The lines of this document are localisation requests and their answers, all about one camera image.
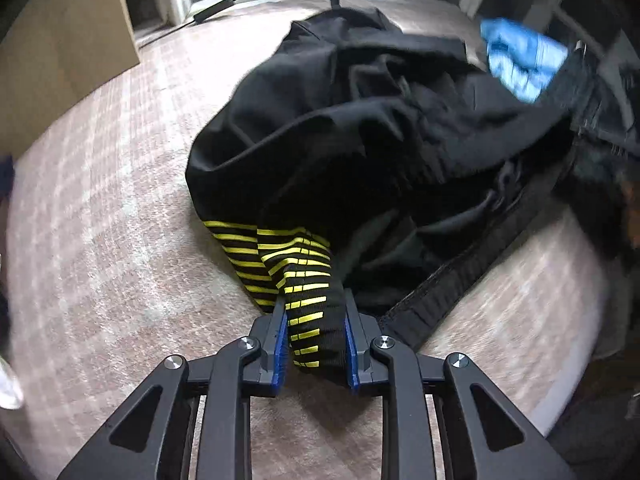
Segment wooden board panel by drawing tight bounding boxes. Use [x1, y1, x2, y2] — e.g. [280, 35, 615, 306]
[1, 0, 140, 157]

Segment blue cloth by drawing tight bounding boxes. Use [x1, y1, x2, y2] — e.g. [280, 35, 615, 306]
[480, 18, 568, 103]

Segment black jacket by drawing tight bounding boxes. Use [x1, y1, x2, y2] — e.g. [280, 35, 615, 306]
[240, 6, 640, 201]

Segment black shorts yellow stripes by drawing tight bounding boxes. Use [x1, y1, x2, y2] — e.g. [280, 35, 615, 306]
[186, 99, 570, 382]

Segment black power adapter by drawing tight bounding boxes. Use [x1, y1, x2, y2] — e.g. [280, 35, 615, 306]
[193, 0, 235, 24]

